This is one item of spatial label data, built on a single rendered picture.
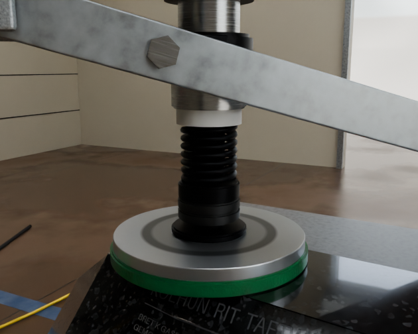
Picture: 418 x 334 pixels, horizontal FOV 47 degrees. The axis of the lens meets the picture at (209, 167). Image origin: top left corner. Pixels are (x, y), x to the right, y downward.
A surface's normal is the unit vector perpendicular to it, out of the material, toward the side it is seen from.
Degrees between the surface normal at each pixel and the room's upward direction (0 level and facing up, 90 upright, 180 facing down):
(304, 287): 0
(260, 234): 0
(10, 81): 90
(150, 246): 0
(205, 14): 90
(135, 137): 90
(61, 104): 90
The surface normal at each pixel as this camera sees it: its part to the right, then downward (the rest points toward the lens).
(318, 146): -0.45, 0.18
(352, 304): 0.00, -0.98
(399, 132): 0.21, 0.20
